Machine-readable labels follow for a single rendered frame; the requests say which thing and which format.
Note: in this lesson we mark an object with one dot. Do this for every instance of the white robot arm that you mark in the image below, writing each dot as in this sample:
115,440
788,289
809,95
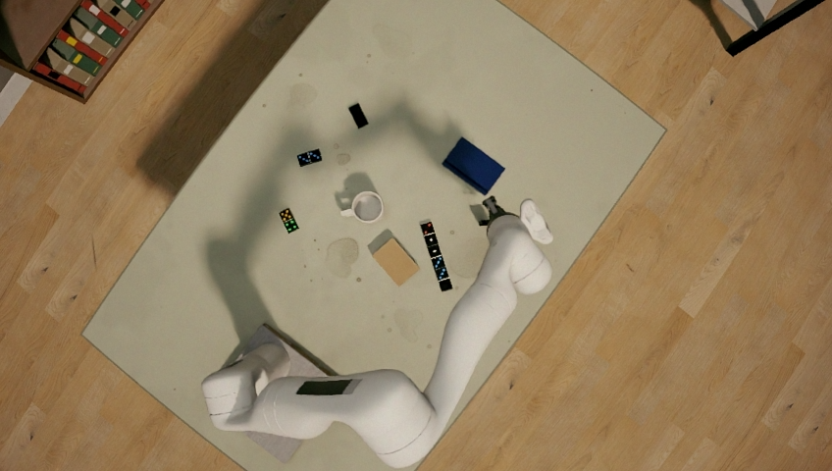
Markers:
384,407

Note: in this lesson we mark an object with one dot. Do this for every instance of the dark blue rectangular block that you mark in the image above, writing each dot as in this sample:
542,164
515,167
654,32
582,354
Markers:
473,166

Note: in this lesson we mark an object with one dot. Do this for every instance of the white mug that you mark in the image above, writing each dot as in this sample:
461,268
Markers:
367,207

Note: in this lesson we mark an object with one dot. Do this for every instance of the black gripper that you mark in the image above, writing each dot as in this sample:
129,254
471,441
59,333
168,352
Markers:
494,213

